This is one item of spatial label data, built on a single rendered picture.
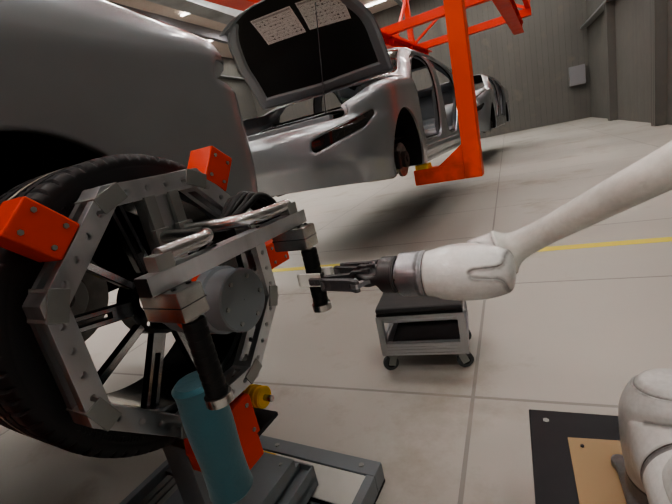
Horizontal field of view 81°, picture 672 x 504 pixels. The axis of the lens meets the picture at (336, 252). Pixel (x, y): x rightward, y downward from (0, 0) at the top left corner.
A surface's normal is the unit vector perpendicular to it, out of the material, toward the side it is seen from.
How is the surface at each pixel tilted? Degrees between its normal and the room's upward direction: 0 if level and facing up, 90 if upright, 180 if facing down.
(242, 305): 90
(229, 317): 90
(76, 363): 90
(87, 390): 90
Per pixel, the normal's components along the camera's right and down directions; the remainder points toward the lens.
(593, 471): -0.25, -0.94
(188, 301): 0.87, -0.06
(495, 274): -0.22, 0.06
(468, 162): -0.46, 0.33
